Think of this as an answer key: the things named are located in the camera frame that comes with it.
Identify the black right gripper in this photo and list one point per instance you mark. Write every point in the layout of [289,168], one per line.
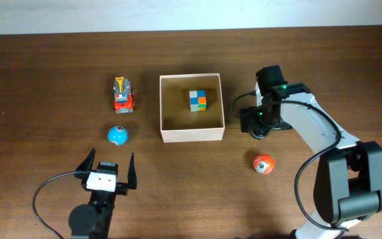
[247,120]

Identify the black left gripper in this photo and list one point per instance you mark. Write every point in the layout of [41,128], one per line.
[122,188]

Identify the orange toy ball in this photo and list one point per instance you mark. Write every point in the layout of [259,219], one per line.
[264,164]

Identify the multicoloured puzzle cube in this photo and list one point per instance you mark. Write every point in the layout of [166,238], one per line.
[197,100]

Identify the red toy fire truck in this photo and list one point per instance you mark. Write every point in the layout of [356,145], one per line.
[123,96]

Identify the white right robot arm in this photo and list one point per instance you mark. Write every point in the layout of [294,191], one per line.
[348,183]

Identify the blue toy ball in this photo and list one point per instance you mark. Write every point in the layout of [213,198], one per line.
[117,135]

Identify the pink cardboard box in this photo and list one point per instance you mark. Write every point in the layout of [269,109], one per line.
[177,122]

